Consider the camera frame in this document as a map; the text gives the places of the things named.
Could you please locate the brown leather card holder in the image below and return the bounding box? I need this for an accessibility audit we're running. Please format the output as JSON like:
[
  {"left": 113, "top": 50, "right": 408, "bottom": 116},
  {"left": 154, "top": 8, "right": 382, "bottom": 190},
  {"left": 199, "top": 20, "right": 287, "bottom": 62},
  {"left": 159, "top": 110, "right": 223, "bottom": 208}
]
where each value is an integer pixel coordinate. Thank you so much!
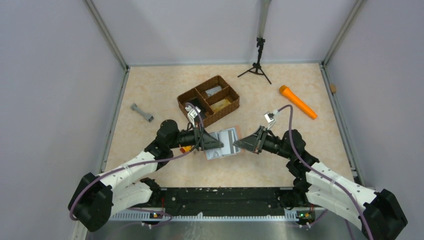
[{"left": 205, "top": 125, "right": 244, "bottom": 161}]

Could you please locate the grey credit card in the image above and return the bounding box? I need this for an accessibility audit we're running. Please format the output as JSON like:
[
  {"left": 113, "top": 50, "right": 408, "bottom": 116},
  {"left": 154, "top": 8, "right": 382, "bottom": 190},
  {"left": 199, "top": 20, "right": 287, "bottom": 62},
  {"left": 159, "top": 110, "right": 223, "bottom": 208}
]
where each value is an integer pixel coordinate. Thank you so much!
[{"left": 218, "top": 127, "right": 242, "bottom": 157}]

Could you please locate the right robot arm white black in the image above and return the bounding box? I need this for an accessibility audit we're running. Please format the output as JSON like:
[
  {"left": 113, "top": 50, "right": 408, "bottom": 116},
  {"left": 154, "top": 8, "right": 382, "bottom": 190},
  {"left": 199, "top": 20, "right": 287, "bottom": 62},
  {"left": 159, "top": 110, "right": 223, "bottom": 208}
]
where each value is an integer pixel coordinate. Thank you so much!
[{"left": 234, "top": 126, "right": 408, "bottom": 240}]

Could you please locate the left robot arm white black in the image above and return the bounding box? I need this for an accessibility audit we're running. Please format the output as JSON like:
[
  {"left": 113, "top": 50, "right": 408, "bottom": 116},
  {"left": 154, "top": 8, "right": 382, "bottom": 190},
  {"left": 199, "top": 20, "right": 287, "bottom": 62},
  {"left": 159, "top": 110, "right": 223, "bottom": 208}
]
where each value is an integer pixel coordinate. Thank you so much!
[{"left": 67, "top": 119, "right": 223, "bottom": 232}]

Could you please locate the gold card in basket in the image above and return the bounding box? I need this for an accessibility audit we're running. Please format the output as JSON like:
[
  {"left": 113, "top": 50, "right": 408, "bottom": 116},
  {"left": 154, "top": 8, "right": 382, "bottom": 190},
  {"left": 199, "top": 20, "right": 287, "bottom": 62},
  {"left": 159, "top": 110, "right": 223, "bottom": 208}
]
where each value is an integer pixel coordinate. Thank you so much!
[{"left": 210, "top": 98, "right": 231, "bottom": 113}]

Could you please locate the silver card in basket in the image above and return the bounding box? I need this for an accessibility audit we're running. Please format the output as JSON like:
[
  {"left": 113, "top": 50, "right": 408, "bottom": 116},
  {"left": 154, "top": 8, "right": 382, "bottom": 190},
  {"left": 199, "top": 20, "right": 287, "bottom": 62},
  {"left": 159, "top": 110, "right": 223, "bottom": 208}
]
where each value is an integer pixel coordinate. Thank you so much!
[{"left": 205, "top": 85, "right": 223, "bottom": 97}]

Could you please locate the yellow red toy car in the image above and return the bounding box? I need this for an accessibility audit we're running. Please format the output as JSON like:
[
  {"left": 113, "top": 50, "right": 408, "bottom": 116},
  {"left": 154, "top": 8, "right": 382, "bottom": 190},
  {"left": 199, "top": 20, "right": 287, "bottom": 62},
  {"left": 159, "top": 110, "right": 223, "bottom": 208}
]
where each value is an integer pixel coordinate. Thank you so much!
[{"left": 179, "top": 146, "right": 196, "bottom": 154}]

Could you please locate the black object in basket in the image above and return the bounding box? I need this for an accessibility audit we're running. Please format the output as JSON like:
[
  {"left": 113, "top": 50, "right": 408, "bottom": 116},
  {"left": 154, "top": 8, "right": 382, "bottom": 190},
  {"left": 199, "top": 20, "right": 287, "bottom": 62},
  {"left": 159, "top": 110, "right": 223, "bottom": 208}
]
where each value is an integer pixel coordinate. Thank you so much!
[{"left": 184, "top": 98, "right": 210, "bottom": 123}]

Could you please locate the brown wicker divided basket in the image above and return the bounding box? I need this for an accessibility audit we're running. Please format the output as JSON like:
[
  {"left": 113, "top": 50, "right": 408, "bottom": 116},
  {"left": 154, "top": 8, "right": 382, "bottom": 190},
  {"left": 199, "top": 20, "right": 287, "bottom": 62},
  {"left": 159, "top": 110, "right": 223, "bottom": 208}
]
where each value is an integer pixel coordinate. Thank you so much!
[{"left": 177, "top": 75, "right": 240, "bottom": 127}]

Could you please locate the orange flashlight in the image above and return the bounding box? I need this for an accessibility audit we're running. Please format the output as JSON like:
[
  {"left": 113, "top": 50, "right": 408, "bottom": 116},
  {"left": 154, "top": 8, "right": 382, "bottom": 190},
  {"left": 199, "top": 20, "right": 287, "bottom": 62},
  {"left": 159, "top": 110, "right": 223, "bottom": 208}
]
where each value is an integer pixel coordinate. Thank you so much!
[{"left": 278, "top": 85, "right": 318, "bottom": 120}]

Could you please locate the grey plastic connector piece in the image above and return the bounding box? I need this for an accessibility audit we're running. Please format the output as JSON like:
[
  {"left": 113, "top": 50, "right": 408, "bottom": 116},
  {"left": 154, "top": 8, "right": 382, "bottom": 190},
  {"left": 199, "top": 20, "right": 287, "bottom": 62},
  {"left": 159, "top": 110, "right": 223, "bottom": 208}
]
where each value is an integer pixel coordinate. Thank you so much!
[{"left": 130, "top": 103, "right": 154, "bottom": 123}]

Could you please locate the black mini tripod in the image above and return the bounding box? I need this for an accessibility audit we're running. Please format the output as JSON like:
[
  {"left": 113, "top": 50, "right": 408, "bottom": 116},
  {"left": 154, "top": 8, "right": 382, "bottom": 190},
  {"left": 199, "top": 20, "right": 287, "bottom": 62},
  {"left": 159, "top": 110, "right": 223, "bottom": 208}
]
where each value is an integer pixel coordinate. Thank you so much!
[{"left": 237, "top": 37, "right": 272, "bottom": 85}]

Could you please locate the small tan block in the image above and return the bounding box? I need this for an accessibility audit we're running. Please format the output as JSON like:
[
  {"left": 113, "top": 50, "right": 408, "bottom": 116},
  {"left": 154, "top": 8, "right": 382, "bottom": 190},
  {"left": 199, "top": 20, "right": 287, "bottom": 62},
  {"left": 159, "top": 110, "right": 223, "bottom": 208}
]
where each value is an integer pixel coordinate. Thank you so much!
[{"left": 329, "top": 83, "right": 337, "bottom": 94}]

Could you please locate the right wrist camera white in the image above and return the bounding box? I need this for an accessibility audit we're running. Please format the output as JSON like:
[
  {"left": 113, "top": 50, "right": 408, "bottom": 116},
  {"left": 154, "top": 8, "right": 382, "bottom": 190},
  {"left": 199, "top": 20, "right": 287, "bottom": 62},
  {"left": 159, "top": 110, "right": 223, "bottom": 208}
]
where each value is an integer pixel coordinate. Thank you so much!
[{"left": 264, "top": 109, "right": 279, "bottom": 130}]

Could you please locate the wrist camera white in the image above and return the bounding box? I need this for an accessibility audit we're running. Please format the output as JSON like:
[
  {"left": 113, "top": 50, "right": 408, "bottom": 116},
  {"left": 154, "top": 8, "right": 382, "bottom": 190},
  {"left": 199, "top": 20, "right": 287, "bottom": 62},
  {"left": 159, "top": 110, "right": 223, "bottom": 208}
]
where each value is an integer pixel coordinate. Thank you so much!
[
  {"left": 185, "top": 105, "right": 201, "bottom": 125},
  {"left": 264, "top": 109, "right": 279, "bottom": 130}
]

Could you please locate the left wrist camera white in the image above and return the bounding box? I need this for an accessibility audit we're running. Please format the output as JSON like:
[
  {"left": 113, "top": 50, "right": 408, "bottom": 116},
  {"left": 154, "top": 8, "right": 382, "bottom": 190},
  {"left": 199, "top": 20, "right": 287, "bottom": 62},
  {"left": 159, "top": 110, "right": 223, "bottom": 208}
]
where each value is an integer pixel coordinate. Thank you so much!
[{"left": 185, "top": 105, "right": 201, "bottom": 125}]

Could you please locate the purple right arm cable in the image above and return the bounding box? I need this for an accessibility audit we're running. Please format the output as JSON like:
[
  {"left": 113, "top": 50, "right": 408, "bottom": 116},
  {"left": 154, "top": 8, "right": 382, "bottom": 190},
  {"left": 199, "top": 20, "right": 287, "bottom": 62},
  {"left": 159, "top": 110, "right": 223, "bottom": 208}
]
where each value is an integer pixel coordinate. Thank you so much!
[{"left": 276, "top": 104, "right": 375, "bottom": 240}]

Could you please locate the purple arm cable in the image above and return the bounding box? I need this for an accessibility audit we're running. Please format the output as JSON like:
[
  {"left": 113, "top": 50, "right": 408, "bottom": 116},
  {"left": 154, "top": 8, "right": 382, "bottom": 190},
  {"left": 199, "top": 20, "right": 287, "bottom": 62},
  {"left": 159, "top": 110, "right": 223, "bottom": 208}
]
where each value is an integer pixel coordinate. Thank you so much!
[
  {"left": 68, "top": 102, "right": 206, "bottom": 229},
  {"left": 276, "top": 104, "right": 375, "bottom": 240}
]

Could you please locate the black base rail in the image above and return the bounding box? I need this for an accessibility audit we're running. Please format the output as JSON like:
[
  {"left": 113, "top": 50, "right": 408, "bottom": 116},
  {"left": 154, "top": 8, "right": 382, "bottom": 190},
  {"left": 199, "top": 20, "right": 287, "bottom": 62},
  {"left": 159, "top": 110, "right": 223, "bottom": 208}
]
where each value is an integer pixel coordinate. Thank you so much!
[{"left": 135, "top": 187, "right": 317, "bottom": 222}]

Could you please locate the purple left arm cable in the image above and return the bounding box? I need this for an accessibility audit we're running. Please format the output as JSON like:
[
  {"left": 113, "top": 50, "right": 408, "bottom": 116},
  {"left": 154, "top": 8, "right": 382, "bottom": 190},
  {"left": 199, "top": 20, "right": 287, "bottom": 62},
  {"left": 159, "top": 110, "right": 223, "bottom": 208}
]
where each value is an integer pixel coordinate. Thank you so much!
[{"left": 68, "top": 102, "right": 206, "bottom": 229}]

